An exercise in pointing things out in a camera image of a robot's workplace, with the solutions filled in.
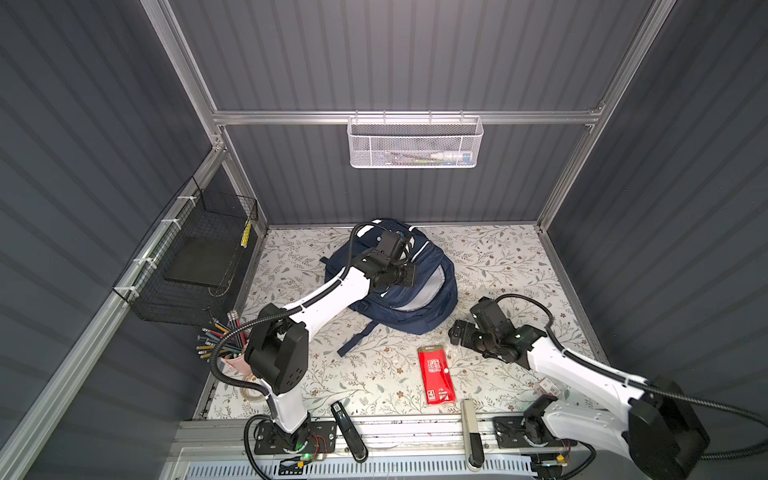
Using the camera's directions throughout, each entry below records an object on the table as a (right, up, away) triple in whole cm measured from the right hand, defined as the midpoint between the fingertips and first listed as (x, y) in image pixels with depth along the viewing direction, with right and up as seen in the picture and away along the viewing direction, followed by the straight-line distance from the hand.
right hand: (463, 338), depth 86 cm
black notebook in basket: (-68, +23, -12) cm, 73 cm away
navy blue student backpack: (-10, +8, +6) cm, 14 cm away
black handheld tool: (-30, -20, -14) cm, 39 cm away
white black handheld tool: (-2, -19, -16) cm, 25 cm away
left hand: (-14, +19, +1) cm, 24 cm away
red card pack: (-7, -14, 0) cm, 16 cm away
